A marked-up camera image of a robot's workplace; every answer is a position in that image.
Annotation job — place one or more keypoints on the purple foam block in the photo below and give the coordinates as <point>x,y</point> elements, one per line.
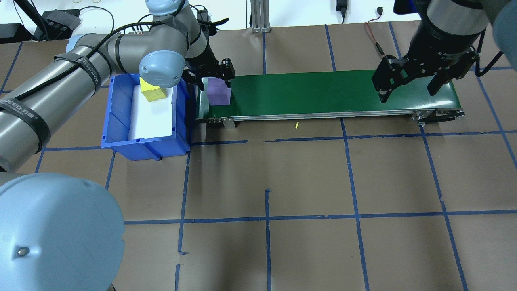
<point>218,95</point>

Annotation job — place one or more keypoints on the yellow foam block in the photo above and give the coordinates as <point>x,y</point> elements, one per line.
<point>153,93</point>

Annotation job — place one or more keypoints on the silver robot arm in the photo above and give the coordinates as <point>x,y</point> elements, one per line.
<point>60,89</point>
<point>456,14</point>

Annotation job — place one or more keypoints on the white foam pad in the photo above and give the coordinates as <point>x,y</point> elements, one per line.
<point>149,119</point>

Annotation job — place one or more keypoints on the green conveyor belt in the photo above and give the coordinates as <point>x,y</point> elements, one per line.
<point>323,93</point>

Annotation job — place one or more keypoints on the black power adapter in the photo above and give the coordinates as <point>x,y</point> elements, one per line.
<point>341,5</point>

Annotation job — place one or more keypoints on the blue plastic storage bin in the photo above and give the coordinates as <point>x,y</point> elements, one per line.
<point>117,121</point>

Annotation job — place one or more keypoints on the white desk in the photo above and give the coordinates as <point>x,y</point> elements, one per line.
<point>303,12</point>

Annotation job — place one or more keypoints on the dark grey device box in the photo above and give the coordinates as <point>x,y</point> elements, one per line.
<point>60,22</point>

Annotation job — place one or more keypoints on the black stand pole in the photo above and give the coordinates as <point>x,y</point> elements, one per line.
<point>32,18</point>

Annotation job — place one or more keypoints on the aluminium extrusion camera post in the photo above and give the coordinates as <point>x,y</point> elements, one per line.
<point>260,16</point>

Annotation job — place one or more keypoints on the black stand base plate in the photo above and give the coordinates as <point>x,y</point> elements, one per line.
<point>14,33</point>

